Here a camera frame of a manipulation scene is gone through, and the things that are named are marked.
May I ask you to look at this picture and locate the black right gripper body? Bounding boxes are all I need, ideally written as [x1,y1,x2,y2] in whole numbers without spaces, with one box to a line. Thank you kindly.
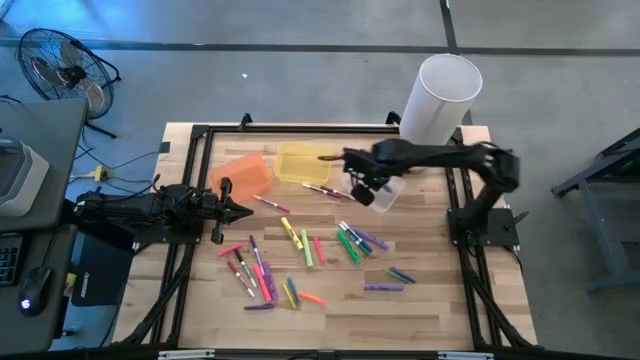
[351,146,401,207]

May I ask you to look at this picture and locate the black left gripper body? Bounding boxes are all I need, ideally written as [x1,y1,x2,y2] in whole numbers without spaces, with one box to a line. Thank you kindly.
[202,177,234,245]

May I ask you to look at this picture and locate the pink-capped white thin marker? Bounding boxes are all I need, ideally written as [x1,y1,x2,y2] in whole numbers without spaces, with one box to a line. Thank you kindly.
[253,194,292,214]

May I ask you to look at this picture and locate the short red marker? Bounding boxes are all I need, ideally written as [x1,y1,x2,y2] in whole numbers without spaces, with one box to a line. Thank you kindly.
[216,242,245,259]

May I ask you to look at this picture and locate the magenta thin marker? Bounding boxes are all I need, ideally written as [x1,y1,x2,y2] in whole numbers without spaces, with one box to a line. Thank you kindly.
[301,182,342,199]

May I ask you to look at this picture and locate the purple thin marker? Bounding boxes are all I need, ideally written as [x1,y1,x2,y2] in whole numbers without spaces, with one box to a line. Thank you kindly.
[248,234,266,274]

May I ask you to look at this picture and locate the yellow highlighter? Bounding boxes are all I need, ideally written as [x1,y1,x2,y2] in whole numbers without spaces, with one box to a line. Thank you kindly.
[279,215,305,251]

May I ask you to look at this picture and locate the red thin marker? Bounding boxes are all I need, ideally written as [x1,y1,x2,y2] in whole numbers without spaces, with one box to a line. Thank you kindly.
[226,259,257,299]

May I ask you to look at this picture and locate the blue-capped white marker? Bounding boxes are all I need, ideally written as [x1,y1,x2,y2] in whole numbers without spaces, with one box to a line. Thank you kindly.
[341,220,375,253]

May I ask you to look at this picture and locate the pink highlighter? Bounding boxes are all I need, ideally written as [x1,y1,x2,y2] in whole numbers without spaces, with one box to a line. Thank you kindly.
[251,262,273,304]

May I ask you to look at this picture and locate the purple highlighter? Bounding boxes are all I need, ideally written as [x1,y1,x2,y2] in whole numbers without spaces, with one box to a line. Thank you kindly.
[362,282,406,293]
[353,226,391,252]
[389,265,418,285]
[261,260,280,303]

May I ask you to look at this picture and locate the green-capped white marker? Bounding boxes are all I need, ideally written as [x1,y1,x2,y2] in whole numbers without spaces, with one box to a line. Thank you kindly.
[338,223,371,257]

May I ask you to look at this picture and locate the light green highlighter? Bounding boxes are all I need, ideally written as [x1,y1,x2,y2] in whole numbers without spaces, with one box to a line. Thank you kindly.
[299,228,315,269]

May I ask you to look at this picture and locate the dark green highlighter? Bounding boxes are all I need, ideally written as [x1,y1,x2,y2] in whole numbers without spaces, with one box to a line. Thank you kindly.
[335,228,362,266]

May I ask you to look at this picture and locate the short pink marker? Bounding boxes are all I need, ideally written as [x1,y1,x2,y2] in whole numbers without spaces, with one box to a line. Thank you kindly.
[312,235,328,265]

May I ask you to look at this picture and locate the short teal marker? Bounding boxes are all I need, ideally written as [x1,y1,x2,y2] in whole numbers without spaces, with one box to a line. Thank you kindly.
[286,276,302,308]

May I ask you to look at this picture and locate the short yellow marker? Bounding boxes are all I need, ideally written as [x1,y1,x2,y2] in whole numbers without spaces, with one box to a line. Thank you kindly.
[281,282,298,311]

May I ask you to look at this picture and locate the short orange marker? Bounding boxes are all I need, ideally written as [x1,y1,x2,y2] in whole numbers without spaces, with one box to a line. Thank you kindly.
[297,290,328,308]

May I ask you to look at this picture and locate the slim green marker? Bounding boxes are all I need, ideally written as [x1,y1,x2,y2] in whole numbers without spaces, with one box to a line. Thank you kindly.
[384,269,414,285]

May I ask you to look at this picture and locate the orange translucent plastic bin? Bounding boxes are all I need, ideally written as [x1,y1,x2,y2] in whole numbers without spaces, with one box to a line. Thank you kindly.
[208,152,275,204]

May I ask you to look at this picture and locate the clear plastic bin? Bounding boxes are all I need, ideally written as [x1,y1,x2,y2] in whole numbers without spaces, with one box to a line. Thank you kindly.
[341,172,406,215]

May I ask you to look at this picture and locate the yellow translucent plastic bin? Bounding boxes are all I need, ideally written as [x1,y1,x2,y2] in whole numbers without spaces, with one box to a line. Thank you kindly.
[273,142,335,186]

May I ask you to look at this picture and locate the white cylindrical table lamp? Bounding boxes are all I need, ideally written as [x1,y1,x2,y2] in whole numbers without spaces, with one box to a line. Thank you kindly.
[398,53,484,147]

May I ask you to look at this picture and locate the black computer case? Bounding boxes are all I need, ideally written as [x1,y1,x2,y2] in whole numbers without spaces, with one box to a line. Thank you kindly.
[71,232,135,307]

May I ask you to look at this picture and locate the black computer mouse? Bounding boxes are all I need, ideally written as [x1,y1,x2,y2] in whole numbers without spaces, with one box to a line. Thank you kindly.
[18,266,54,318]

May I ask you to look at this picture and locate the black floor fan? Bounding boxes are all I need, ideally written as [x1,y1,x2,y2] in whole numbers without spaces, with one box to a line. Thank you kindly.
[16,27,123,140]

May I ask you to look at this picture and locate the white grey desktop device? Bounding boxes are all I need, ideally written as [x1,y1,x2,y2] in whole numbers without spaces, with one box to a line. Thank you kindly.
[0,135,50,218]

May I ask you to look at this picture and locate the black keyboard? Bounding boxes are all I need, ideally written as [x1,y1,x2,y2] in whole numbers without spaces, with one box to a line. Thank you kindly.
[0,233,25,288]

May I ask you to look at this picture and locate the dark grey desk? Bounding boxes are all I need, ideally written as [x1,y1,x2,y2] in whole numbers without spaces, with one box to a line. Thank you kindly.
[0,223,79,356]

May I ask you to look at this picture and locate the blue-grey metal cart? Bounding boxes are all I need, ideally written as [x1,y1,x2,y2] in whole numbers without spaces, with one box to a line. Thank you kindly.
[551,127,640,295]

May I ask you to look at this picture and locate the black aluminium table frame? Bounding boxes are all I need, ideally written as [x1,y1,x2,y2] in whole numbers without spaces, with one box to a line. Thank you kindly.
[112,112,539,351]

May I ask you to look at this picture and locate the black floor cable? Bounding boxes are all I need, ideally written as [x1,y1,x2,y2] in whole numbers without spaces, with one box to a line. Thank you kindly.
[74,144,164,196]

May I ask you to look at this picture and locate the silver metal bracket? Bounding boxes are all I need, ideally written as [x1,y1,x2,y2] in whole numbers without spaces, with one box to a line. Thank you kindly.
[437,351,495,360]
[157,349,216,360]

